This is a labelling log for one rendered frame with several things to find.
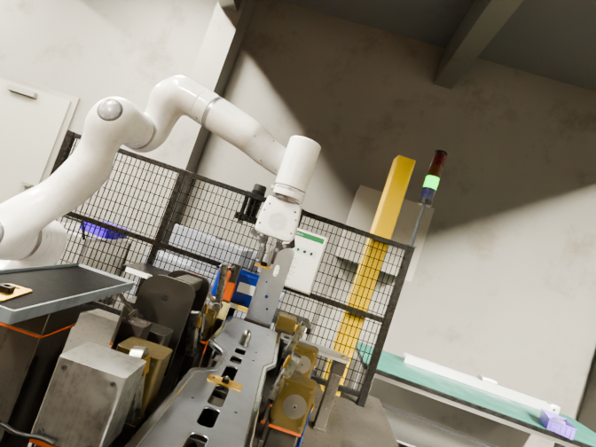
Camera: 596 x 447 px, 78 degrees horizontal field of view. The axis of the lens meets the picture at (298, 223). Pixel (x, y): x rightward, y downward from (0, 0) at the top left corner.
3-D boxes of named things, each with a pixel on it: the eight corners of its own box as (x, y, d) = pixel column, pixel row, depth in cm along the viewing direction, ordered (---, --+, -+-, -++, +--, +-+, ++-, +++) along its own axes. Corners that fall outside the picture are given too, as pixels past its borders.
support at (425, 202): (419, 249, 190) (450, 152, 193) (406, 244, 190) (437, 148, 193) (414, 248, 197) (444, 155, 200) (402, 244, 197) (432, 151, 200)
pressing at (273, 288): (270, 325, 161) (295, 250, 163) (245, 317, 161) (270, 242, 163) (270, 325, 161) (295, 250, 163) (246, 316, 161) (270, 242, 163)
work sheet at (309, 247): (309, 294, 190) (328, 238, 191) (267, 280, 190) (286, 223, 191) (309, 294, 192) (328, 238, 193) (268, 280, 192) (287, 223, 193)
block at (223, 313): (196, 398, 139) (229, 305, 141) (187, 395, 139) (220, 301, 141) (199, 395, 143) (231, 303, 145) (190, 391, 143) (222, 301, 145)
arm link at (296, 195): (270, 180, 91) (267, 192, 91) (305, 191, 91) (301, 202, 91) (274, 185, 100) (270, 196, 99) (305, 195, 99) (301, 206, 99)
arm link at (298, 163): (276, 186, 100) (272, 180, 91) (292, 140, 101) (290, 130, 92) (305, 196, 100) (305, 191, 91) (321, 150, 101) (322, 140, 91)
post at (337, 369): (324, 433, 146) (347, 362, 147) (312, 429, 146) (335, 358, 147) (323, 427, 151) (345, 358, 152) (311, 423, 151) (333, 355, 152)
